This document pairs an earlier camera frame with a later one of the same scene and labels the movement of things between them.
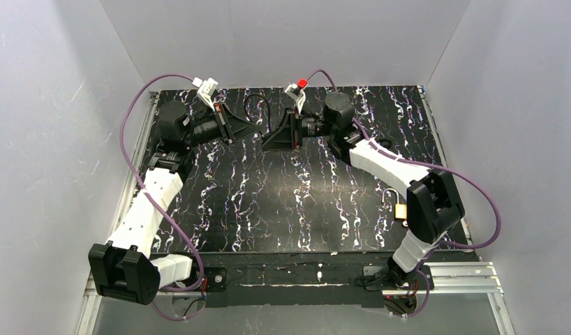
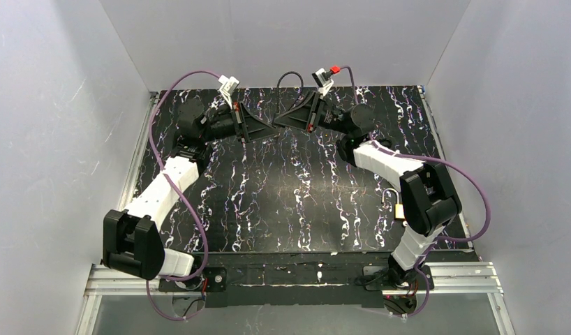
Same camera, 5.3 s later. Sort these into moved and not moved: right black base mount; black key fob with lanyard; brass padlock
Moved: black key fob with lanyard
Not moved: right black base mount; brass padlock
